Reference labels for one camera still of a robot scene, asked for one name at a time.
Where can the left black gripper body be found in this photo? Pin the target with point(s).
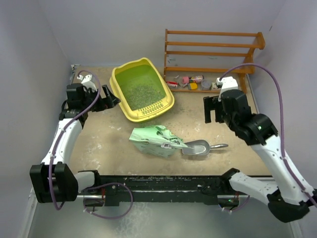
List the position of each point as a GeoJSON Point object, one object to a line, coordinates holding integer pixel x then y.
{"type": "Point", "coordinates": [101, 104]}

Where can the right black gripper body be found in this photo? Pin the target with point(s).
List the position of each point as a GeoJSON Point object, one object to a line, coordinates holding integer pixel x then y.
{"type": "Point", "coordinates": [218, 105]}

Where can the silver metal scoop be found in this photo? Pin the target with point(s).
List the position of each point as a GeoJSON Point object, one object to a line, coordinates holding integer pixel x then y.
{"type": "Point", "coordinates": [200, 147]}

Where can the green cat litter bag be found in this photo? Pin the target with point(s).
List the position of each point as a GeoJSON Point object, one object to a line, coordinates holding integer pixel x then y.
{"type": "Point", "coordinates": [155, 132]}

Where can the white plastic bracket piece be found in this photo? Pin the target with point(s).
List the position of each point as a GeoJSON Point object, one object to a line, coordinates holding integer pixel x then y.
{"type": "Point", "coordinates": [171, 144]}

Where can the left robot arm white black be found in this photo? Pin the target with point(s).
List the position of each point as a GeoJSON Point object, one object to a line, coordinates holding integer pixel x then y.
{"type": "Point", "coordinates": [52, 179]}

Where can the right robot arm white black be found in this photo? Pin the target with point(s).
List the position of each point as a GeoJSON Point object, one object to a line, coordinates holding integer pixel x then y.
{"type": "Point", "coordinates": [291, 197]}

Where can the white green long box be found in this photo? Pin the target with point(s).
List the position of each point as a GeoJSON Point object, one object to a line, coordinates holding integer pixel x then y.
{"type": "Point", "coordinates": [214, 86]}

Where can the yellow green litter box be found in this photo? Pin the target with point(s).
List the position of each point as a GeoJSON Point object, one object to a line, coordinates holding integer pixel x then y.
{"type": "Point", "coordinates": [143, 92]}

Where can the red white small box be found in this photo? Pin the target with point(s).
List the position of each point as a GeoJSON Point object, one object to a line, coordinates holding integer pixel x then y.
{"type": "Point", "coordinates": [172, 84]}

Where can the grey round container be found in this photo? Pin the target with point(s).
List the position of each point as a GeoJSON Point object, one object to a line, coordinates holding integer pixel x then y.
{"type": "Point", "coordinates": [206, 84]}

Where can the yellow grey sponge block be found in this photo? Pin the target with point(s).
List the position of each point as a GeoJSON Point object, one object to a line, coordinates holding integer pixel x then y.
{"type": "Point", "coordinates": [192, 86]}

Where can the pink patterned tube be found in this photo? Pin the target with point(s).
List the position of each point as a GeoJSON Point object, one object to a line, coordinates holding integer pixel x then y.
{"type": "Point", "coordinates": [196, 79]}

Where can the pink tape roll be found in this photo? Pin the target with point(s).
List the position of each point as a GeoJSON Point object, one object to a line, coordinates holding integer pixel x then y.
{"type": "Point", "coordinates": [185, 80]}

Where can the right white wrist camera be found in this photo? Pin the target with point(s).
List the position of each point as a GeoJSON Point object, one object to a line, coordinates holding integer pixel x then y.
{"type": "Point", "coordinates": [226, 83]}

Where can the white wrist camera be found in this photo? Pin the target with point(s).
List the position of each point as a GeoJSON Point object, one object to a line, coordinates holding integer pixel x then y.
{"type": "Point", "coordinates": [226, 83]}
{"type": "Point", "coordinates": [88, 81]}

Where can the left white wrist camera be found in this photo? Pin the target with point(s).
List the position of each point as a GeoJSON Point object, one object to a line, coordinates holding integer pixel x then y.
{"type": "Point", "coordinates": [88, 81]}

